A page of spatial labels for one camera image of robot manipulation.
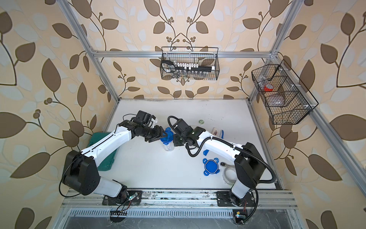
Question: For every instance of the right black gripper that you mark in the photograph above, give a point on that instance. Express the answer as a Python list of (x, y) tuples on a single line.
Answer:
[(176, 140)]

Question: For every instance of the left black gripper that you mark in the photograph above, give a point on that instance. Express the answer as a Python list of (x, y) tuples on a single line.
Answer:
[(157, 132)]

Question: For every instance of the blue lid of cup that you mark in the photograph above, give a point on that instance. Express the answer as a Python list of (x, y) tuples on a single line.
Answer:
[(211, 166), (168, 137)]

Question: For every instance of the clear toiletry cup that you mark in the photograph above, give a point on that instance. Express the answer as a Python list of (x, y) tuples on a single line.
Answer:
[(168, 146)]

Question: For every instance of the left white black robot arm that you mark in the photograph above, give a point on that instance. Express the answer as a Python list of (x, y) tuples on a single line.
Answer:
[(80, 171)]

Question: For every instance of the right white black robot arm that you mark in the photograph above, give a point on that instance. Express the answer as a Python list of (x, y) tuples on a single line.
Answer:
[(250, 167)]

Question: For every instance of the clear tape roll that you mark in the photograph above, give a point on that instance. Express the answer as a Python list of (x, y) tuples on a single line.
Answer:
[(229, 175)]

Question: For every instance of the green plastic tool case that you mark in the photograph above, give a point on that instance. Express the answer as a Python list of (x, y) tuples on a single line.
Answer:
[(107, 163)]

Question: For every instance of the red item in basket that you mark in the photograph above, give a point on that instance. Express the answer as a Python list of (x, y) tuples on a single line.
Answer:
[(268, 88)]

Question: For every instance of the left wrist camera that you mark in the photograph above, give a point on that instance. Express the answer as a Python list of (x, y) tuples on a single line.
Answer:
[(145, 119)]

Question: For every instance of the white black socket rail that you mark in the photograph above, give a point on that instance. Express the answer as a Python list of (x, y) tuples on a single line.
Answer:
[(194, 67)]

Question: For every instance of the black handled scissors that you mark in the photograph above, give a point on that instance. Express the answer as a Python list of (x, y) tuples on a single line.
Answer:
[(168, 66)]

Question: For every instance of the back black wire basket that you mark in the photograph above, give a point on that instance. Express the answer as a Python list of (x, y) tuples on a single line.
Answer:
[(189, 63)]

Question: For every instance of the black wire basket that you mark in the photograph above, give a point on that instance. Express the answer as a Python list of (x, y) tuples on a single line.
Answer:
[(291, 100), (189, 63)]

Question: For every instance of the right black wire basket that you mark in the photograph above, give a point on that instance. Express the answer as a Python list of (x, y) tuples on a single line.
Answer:
[(291, 100)]

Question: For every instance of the aluminium front rail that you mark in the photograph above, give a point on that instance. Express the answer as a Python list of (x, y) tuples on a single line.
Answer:
[(211, 199)]

